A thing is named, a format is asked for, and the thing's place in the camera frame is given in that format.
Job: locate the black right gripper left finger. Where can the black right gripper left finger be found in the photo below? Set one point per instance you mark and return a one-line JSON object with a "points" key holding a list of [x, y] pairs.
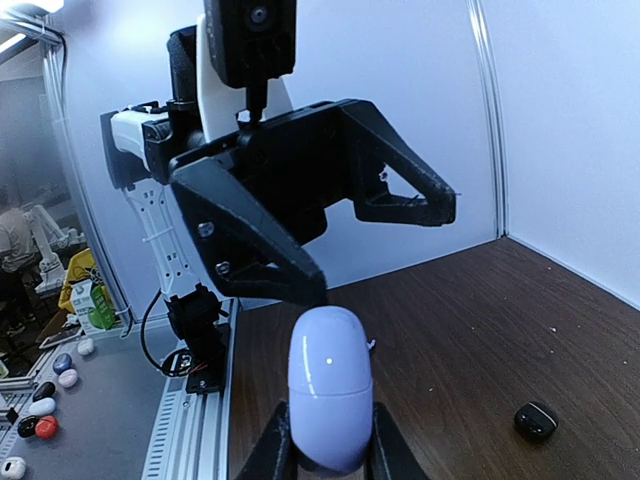
{"points": [[273, 456]]}

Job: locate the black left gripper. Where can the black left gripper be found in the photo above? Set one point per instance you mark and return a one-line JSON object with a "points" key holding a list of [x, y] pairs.
{"points": [[252, 198]]}

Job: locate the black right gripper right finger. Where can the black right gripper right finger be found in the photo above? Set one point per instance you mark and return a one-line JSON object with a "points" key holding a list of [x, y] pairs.
{"points": [[389, 457]]}

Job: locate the purple round charging case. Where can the purple round charging case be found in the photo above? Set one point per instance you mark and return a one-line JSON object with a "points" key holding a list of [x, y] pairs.
{"points": [[330, 389]]}

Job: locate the black earbud charging case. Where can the black earbud charging case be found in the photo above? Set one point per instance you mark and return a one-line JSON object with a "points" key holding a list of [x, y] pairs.
{"points": [[535, 422]]}

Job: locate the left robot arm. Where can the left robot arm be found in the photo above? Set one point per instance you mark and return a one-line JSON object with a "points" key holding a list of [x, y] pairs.
{"points": [[140, 142]]}

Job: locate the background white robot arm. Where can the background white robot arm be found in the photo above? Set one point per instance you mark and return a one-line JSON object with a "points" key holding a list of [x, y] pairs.
{"points": [[50, 238]]}

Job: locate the white earbud case top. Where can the white earbud case top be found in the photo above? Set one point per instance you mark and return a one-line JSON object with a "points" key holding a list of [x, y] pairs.
{"points": [[86, 347]]}

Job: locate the white earbud case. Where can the white earbud case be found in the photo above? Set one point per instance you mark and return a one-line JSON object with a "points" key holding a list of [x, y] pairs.
{"points": [[13, 468], [86, 347], [43, 407]]}

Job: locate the pale pink earbud case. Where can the pale pink earbud case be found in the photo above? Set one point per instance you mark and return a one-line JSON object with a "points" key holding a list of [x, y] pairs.
{"points": [[68, 378]]}

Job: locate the red earbud case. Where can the red earbud case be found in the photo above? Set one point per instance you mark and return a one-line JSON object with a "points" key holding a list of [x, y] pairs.
{"points": [[47, 427]]}

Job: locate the blue grey earbud case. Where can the blue grey earbud case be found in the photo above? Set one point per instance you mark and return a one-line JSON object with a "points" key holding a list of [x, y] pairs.
{"points": [[61, 363]]}

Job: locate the white earbud case middle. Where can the white earbud case middle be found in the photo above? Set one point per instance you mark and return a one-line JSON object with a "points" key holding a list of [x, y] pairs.
{"points": [[43, 407]]}

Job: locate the black earbud case upper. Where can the black earbud case upper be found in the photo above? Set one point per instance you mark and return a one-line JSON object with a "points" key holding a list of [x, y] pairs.
{"points": [[45, 390]]}

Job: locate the black earbud case lower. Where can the black earbud case lower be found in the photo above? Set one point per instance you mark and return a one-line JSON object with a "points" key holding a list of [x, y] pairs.
{"points": [[27, 426]]}

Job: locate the white earbud case bottom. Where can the white earbud case bottom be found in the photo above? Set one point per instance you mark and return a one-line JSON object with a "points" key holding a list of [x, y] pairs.
{"points": [[13, 468]]}

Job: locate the left circuit board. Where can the left circuit board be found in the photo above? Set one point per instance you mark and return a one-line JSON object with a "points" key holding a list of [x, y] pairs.
{"points": [[178, 364]]}

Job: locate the green yellow cardboard box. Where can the green yellow cardboard box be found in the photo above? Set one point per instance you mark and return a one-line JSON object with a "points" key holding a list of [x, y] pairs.
{"points": [[92, 307]]}

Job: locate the smartphone on side table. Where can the smartphone on side table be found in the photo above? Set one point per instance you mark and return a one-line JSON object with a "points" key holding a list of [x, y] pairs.
{"points": [[60, 338]]}

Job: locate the seated person in background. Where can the seated person in background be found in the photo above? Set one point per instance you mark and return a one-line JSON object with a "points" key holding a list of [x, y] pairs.
{"points": [[17, 251]]}

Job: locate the front aluminium rail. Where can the front aluminium rail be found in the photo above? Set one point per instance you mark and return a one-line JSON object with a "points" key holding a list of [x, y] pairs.
{"points": [[190, 435]]}

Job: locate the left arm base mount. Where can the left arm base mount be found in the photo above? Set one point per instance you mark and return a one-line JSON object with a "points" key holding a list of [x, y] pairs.
{"points": [[211, 377]]}

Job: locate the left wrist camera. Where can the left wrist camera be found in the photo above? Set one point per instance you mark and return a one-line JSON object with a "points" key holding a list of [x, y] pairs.
{"points": [[243, 51]]}

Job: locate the right aluminium frame post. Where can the right aluminium frame post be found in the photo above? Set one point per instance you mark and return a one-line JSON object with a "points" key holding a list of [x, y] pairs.
{"points": [[493, 112]]}

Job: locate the aluminium frame post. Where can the aluminium frame post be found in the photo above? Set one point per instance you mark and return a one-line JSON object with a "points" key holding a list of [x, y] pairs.
{"points": [[493, 112], [55, 53]]}

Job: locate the left aluminium frame post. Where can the left aluminium frame post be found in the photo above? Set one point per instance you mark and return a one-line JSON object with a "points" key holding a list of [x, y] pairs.
{"points": [[55, 53]]}

